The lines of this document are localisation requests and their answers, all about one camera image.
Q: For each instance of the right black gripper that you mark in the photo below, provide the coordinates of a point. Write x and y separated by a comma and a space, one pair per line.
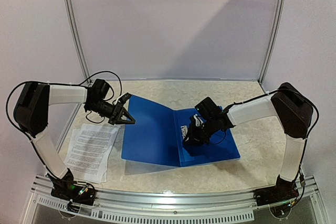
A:
193, 134

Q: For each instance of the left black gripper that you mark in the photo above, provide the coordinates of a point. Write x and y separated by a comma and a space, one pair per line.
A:
116, 115

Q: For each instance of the blue file folder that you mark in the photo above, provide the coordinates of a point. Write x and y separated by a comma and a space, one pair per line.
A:
156, 138

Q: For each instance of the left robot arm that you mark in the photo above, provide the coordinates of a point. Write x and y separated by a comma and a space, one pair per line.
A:
31, 114

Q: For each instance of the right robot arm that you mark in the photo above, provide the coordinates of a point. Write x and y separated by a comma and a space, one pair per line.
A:
296, 116

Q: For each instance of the metal folder clip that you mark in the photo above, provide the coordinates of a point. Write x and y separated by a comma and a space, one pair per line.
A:
184, 131

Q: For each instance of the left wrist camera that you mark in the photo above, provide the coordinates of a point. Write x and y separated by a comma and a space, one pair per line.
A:
123, 98

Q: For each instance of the aluminium front rail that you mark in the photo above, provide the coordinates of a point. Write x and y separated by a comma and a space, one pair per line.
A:
114, 206

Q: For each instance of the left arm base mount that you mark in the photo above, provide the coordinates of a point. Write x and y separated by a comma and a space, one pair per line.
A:
67, 188

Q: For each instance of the left aluminium frame post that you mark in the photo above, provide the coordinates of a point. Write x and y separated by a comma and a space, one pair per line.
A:
76, 38

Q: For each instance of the aluminium frame post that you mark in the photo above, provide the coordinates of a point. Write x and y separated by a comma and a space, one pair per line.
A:
272, 39
76, 38

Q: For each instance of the right aluminium frame post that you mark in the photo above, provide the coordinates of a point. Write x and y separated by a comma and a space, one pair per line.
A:
272, 39

